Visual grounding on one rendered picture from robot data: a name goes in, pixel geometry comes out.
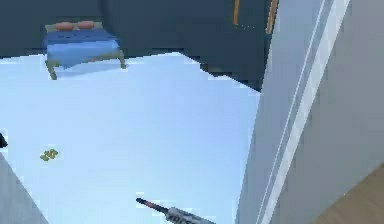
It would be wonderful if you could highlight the white room door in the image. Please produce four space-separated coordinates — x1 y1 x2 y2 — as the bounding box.
235 0 352 224

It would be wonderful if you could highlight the orange pillow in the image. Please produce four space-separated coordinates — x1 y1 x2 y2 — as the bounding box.
55 21 74 32
77 20 96 30

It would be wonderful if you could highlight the small yellow-green object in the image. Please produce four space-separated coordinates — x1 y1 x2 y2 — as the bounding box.
39 148 60 162

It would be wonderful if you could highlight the orange framed wall picture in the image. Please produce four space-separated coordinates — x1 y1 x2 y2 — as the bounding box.
232 0 280 35

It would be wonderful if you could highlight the blue bed with wooden frame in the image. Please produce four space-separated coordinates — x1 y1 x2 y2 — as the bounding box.
41 20 128 81

